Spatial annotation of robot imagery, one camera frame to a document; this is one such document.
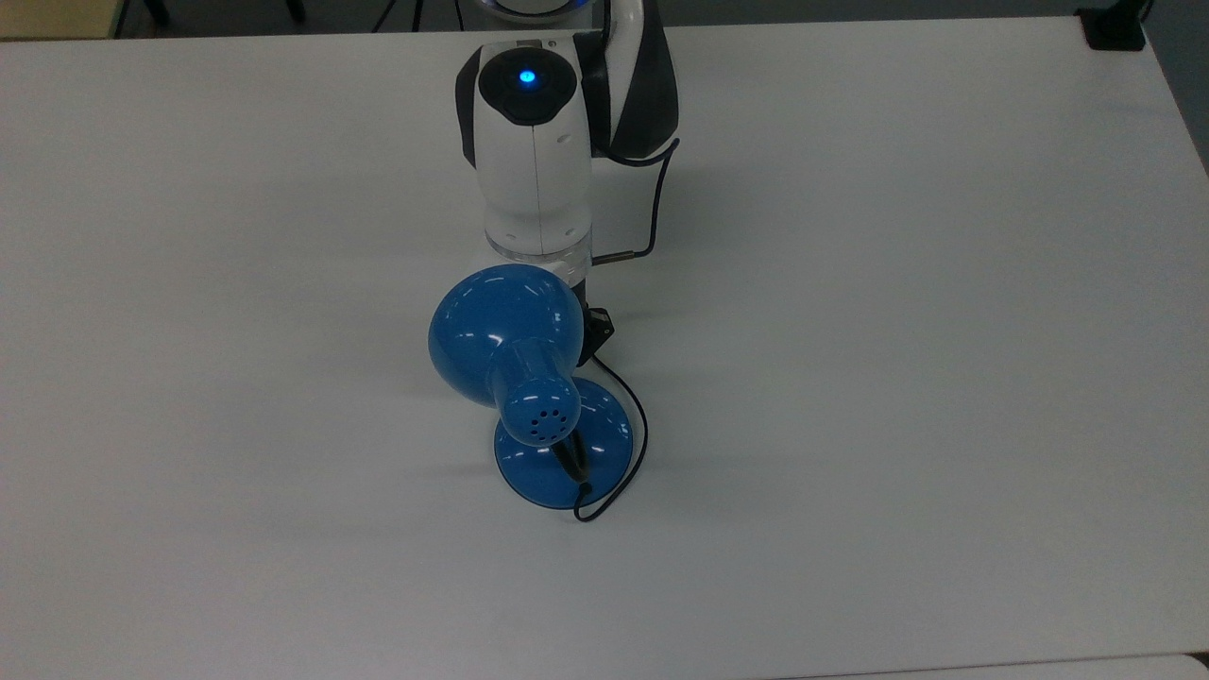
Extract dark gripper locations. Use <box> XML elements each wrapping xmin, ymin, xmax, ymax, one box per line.
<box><xmin>577</xmin><ymin>304</ymin><xmax>616</xmax><ymax>368</ymax></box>

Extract blue gooseneck desk lamp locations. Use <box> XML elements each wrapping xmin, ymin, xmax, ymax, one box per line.
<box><xmin>428</xmin><ymin>263</ymin><xmax>634</xmax><ymax>512</ymax></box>

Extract black tripod legs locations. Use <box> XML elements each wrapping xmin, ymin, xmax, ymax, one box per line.
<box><xmin>372</xmin><ymin>0</ymin><xmax>466</xmax><ymax>35</ymax></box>

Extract black table clamp block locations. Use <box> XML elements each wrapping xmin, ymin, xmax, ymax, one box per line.
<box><xmin>1079</xmin><ymin>4</ymin><xmax>1149</xmax><ymax>52</ymax></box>

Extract yellow wooden board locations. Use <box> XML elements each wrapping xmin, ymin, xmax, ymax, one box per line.
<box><xmin>0</xmin><ymin>0</ymin><xmax>129</xmax><ymax>42</ymax></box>

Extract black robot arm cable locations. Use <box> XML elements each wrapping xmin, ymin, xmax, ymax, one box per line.
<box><xmin>589</xmin><ymin>137</ymin><xmax>682</xmax><ymax>266</ymax></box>

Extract black lamp power cord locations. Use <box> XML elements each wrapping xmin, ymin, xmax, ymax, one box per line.
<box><xmin>572</xmin><ymin>355</ymin><xmax>651</xmax><ymax>523</ymax></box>

